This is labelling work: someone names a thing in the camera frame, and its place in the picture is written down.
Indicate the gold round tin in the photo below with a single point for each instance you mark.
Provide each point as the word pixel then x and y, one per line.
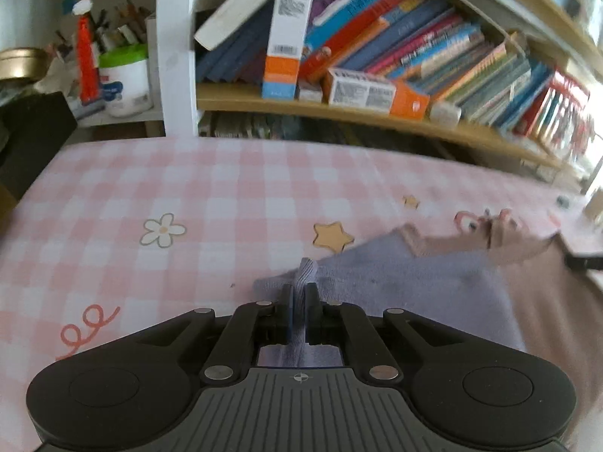
pixel 21 63

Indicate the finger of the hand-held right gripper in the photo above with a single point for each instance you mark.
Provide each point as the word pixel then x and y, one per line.
pixel 586 262

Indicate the orange white carton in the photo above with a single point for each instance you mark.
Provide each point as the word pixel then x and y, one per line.
pixel 367 92

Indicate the row of dark books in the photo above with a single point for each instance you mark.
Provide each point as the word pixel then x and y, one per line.
pixel 245 125

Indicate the pink checked printed desk mat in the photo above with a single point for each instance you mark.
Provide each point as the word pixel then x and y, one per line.
pixel 188 188

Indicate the purple and mauve sweater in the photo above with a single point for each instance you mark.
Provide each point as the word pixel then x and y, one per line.
pixel 424 282

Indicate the white jar with green lid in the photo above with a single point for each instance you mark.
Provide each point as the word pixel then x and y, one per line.
pixel 125 84

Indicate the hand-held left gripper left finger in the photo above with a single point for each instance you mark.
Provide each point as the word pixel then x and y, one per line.
pixel 286 308

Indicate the large white-edged book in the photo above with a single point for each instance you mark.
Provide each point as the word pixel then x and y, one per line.
pixel 235 14

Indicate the white side shelf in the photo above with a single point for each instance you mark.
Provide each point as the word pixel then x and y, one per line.
pixel 28 14

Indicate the wooden bookshelf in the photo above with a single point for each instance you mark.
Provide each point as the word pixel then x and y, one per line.
pixel 176 56

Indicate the bundle of pens and brushes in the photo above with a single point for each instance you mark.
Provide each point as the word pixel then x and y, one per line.
pixel 117 28

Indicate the tall white orange box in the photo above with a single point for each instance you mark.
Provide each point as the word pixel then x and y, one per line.
pixel 287 33

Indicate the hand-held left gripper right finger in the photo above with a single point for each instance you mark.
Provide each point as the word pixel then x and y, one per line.
pixel 313 308

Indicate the small white box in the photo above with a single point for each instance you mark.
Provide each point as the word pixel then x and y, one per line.
pixel 311 92

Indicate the row of colourful books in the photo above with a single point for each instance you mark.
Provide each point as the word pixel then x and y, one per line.
pixel 400 47

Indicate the red tassel ornament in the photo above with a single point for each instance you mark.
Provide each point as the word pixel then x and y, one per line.
pixel 87 66

